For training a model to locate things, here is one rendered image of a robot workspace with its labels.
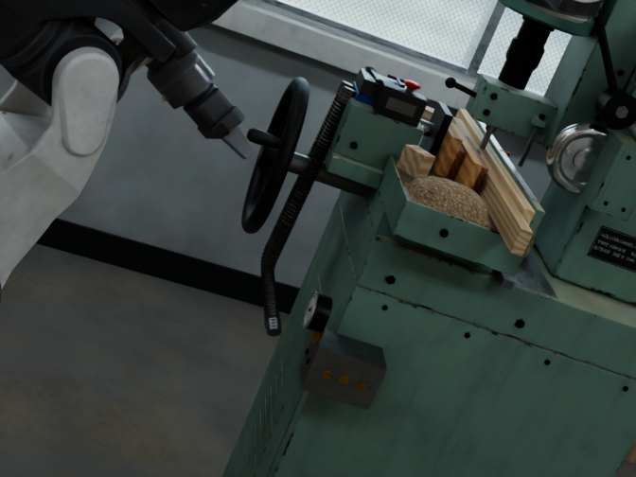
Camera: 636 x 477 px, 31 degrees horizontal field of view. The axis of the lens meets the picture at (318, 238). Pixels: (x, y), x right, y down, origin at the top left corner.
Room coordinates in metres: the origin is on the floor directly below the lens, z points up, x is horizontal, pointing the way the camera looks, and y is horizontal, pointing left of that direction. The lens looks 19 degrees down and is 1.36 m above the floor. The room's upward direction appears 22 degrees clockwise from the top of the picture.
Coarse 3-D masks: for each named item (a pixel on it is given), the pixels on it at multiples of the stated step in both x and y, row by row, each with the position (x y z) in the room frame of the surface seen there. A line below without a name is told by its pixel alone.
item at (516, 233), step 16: (464, 128) 2.18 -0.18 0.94; (496, 176) 1.90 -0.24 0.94; (480, 192) 1.88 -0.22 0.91; (496, 192) 1.81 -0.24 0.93; (496, 208) 1.77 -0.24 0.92; (512, 208) 1.73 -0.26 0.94; (496, 224) 1.74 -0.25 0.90; (512, 224) 1.68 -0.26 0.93; (512, 240) 1.65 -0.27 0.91; (528, 240) 1.64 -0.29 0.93
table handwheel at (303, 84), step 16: (304, 80) 1.95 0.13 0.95; (288, 96) 2.03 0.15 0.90; (304, 96) 1.90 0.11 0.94; (288, 112) 1.94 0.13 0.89; (304, 112) 1.87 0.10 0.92; (272, 128) 2.07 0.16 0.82; (288, 128) 1.84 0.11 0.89; (288, 144) 1.82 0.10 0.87; (256, 160) 2.07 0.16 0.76; (272, 160) 1.92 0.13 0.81; (288, 160) 1.82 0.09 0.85; (304, 160) 1.95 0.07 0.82; (256, 176) 2.04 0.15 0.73; (272, 176) 1.81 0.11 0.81; (320, 176) 1.95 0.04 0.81; (336, 176) 1.96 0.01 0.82; (256, 192) 2.02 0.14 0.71; (272, 192) 1.81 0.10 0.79; (352, 192) 1.97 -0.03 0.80; (256, 208) 1.83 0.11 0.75; (272, 208) 1.83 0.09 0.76; (256, 224) 1.85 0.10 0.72
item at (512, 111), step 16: (480, 80) 2.02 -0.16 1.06; (496, 80) 2.02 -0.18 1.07; (480, 96) 1.98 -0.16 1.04; (496, 96) 1.97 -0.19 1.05; (512, 96) 1.98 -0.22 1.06; (528, 96) 2.00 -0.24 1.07; (480, 112) 1.97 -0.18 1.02; (496, 112) 1.98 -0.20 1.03; (512, 112) 1.98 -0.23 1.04; (528, 112) 1.99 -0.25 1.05; (544, 112) 1.99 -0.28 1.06; (496, 128) 2.01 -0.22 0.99; (512, 128) 1.99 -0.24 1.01; (528, 128) 1.99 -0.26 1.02; (544, 128) 2.00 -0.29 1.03
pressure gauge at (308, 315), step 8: (312, 296) 1.74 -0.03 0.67; (320, 296) 1.71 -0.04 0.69; (328, 296) 1.73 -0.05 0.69; (312, 304) 1.72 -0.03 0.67; (320, 304) 1.70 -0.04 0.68; (328, 304) 1.71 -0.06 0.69; (312, 312) 1.69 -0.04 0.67; (320, 312) 1.69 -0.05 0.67; (328, 312) 1.70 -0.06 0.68; (304, 320) 1.73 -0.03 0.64; (312, 320) 1.69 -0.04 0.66; (320, 320) 1.69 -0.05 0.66; (312, 328) 1.70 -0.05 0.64; (320, 328) 1.70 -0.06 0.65; (312, 336) 1.72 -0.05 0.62; (320, 336) 1.72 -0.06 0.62
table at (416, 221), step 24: (336, 168) 1.88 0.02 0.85; (360, 168) 1.89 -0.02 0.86; (384, 168) 1.91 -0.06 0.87; (432, 168) 1.94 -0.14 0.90; (384, 192) 1.84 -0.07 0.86; (408, 216) 1.69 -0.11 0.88; (432, 216) 1.70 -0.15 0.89; (456, 216) 1.71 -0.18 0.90; (432, 240) 1.70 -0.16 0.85; (456, 240) 1.71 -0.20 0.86; (480, 240) 1.71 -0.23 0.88; (480, 264) 1.72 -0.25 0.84; (504, 264) 1.72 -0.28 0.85
